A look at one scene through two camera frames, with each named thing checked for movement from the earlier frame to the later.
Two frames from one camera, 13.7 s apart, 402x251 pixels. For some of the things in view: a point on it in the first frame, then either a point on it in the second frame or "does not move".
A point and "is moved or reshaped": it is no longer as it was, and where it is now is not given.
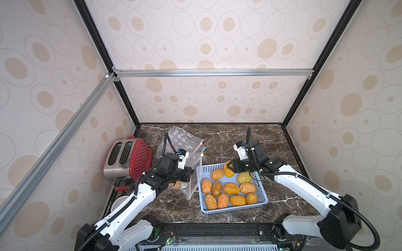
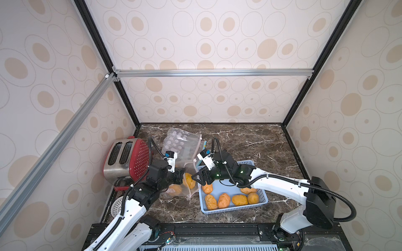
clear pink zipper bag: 181,140 is moved or reshaped
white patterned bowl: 118,201 does not move
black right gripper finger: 234,164 to 208,177
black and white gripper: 240,147 to 208,160
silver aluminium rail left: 13,200 does not move
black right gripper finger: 236,168 to 199,178
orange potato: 246,187 does not move
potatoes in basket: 237,200 does not move
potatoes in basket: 252,198 does not move
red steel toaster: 128,158 does not move
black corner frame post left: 100,44 does not move
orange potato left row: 206,185 does not move
